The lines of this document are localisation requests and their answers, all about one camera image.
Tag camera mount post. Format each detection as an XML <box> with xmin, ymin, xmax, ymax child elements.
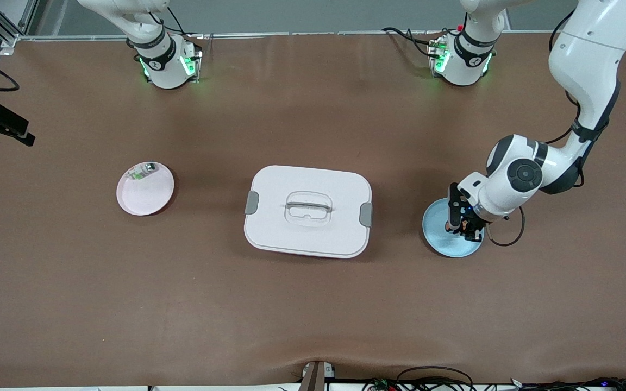
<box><xmin>298</xmin><ymin>361</ymin><xmax>336</xmax><ymax>391</ymax></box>

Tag green push button switch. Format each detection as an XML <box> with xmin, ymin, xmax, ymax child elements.
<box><xmin>130</xmin><ymin>162</ymin><xmax>159</xmax><ymax>181</ymax></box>

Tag grey box lid handle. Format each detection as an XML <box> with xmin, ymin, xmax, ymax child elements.
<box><xmin>286</xmin><ymin>201</ymin><xmax>333</xmax><ymax>212</ymax></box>

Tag black cable bundle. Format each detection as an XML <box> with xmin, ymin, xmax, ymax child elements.
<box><xmin>509</xmin><ymin>377</ymin><xmax>626</xmax><ymax>391</ymax></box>

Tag black arm base cables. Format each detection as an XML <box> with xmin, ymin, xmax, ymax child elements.
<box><xmin>381</xmin><ymin>26</ymin><xmax>444</xmax><ymax>59</ymax></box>

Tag white lidded storage box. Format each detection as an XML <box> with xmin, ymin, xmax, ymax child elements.
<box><xmin>243</xmin><ymin>165</ymin><xmax>373</xmax><ymax>259</ymax></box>

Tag pink round plate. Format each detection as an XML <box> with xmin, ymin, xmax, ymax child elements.
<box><xmin>116</xmin><ymin>161</ymin><xmax>176</xmax><ymax>217</ymax></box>

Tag black looped cable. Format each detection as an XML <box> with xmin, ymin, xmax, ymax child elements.
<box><xmin>396</xmin><ymin>366</ymin><xmax>475</xmax><ymax>391</ymax></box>

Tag light blue round plate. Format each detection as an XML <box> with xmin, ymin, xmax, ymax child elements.
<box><xmin>422</xmin><ymin>197</ymin><xmax>485</xmax><ymax>258</ymax></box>

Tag coloured wires bundle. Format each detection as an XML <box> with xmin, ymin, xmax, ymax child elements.
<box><xmin>362</xmin><ymin>377</ymin><xmax>400</xmax><ymax>391</ymax></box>

